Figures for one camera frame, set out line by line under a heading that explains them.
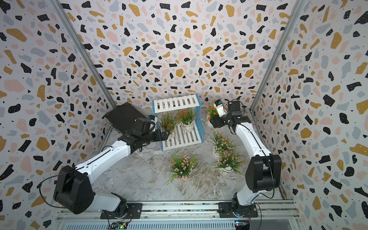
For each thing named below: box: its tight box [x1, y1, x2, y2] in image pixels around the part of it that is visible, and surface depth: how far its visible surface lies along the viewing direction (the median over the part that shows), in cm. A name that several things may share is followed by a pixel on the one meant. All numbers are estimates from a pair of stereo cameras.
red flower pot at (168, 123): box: [159, 112, 180, 140], surface depth 97 cm
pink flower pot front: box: [162, 151, 197, 186], surface depth 78 cm
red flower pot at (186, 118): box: [174, 109, 197, 133], surface depth 99 cm
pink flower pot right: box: [210, 148, 245, 177], surface depth 80 cm
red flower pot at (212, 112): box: [206, 99, 219, 128], surface depth 83 cm
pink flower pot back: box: [211, 128, 237, 160], surface depth 83 cm
